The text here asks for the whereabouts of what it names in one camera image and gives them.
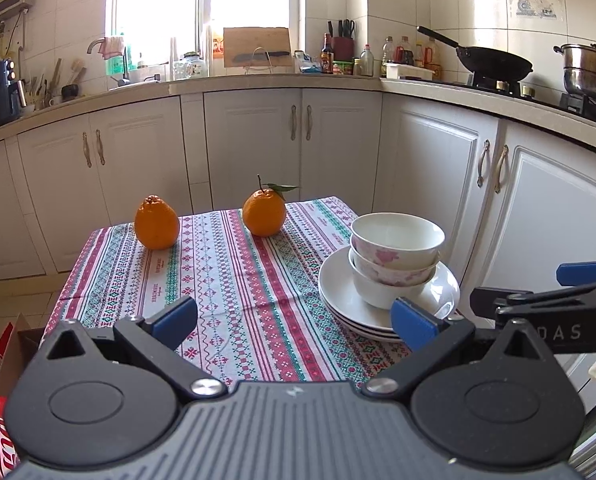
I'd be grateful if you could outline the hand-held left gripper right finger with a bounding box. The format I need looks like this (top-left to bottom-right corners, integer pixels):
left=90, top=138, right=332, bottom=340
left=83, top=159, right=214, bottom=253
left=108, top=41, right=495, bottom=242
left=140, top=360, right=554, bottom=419
left=363, top=297, right=558, bottom=403

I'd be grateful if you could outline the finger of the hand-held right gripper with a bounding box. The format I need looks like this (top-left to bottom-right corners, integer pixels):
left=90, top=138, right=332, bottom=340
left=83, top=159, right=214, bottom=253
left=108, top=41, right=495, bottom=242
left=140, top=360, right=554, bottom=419
left=470, top=277, right=596, bottom=328
left=556, top=258, right=596, bottom=287

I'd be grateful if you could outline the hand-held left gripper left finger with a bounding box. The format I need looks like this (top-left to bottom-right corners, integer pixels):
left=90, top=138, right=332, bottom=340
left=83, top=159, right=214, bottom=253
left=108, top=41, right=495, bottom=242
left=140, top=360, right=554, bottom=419
left=40, top=296, right=227, bottom=401

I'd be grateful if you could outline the white floral bowl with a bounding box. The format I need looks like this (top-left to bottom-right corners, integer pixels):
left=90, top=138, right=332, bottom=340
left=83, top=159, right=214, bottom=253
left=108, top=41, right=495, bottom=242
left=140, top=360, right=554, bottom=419
left=350, top=212, right=446, bottom=271
left=352, top=267, right=436, bottom=309
left=348, top=247, right=441, bottom=286

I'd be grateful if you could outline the small white floral plate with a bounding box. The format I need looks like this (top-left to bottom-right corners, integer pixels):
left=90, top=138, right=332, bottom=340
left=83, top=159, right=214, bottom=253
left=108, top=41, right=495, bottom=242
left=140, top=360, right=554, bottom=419
left=318, top=247, right=461, bottom=331

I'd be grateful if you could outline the striped patterned tablecloth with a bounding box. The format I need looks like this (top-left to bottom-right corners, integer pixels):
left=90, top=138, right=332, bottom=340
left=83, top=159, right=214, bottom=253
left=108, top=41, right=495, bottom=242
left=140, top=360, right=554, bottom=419
left=58, top=196, right=466, bottom=391

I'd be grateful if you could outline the orange with bumpy top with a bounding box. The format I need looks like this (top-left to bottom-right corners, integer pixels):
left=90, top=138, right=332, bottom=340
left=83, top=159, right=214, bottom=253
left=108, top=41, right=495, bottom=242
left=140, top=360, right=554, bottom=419
left=134, top=195, right=181, bottom=251

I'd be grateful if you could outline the orange with leafy stem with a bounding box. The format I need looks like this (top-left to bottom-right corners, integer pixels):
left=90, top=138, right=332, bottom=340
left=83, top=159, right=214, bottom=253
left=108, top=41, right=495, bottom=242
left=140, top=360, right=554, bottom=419
left=242, top=175, right=299, bottom=237

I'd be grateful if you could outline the cardboard box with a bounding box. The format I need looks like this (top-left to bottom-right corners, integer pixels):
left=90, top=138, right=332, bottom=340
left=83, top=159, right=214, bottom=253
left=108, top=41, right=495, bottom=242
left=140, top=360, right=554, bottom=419
left=0, top=312, right=46, bottom=396

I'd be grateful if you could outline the gas stove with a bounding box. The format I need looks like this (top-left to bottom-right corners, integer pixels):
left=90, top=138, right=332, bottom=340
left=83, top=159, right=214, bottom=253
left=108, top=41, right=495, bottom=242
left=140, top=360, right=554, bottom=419
left=470, top=75, right=596, bottom=121

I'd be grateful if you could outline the stainless steel pot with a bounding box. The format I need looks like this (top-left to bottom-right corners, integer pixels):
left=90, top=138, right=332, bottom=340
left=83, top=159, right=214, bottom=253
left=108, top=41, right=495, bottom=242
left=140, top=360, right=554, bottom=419
left=554, top=43, right=596, bottom=106

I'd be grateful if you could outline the black wok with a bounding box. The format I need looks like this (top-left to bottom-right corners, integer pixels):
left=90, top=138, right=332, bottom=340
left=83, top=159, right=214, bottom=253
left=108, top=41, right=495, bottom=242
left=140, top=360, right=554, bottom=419
left=417, top=26, right=534, bottom=83

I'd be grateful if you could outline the white rectangular tray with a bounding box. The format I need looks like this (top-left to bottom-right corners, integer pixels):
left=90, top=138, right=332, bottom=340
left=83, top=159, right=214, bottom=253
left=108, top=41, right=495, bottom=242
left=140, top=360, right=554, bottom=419
left=382, top=62, right=436, bottom=81

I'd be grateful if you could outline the glass jar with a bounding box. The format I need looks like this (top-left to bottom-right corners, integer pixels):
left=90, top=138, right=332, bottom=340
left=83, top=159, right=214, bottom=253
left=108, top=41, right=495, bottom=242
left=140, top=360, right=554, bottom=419
left=173, top=52, right=209, bottom=81

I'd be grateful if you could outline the green dish soap bottle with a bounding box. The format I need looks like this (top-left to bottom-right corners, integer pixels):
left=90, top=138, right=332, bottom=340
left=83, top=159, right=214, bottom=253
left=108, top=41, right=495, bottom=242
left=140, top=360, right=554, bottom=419
left=105, top=35, right=129, bottom=76

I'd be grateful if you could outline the utensil holder with chopsticks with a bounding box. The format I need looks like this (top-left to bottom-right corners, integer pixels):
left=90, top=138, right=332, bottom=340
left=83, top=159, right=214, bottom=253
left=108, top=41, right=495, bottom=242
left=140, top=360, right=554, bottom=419
left=25, top=57, right=86, bottom=108

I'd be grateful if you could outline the pink cloth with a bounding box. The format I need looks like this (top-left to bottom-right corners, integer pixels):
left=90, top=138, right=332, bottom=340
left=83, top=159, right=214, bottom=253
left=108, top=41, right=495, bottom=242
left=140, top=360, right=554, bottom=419
left=98, top=36, right=125, bottom=59

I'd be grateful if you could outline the dark soy sauce bottle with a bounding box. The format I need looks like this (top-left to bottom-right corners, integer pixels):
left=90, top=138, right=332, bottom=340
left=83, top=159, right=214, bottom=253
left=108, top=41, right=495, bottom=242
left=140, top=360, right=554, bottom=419
left=321, top=33, right=335, bottom=75

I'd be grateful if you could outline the blue plastic bag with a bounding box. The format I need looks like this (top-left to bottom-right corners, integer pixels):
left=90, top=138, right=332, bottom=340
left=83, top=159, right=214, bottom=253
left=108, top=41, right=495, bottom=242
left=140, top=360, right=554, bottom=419
left=294, top=50, right=323, bottom=73

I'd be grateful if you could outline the dark red knife block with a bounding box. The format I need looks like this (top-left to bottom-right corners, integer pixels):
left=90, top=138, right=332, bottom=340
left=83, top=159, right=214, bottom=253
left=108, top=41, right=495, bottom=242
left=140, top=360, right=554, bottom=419
left=327, top=19, right=356, bottom=62

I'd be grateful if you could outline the metal kitchen faucet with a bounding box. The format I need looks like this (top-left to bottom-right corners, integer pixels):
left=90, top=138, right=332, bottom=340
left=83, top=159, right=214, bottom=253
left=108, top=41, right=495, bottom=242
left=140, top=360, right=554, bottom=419
left=87, top=37, right=131, bottom=86

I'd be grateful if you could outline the wooden cutting board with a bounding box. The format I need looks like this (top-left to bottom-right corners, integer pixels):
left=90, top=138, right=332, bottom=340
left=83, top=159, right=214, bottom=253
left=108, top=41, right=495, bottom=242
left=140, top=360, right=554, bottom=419
left=223, top=26, right=293, bottom=69

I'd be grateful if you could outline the kitchen window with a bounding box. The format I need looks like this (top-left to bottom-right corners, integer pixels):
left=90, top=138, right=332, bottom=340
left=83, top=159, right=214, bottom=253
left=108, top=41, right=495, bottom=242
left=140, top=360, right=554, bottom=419
left=105, top=0, right=309, bottom=68

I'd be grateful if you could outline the wall sticker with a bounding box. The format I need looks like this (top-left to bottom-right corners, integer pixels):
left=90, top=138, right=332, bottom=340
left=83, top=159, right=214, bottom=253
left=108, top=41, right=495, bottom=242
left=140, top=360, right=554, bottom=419
left=516, top=0, right=564, bottom=22

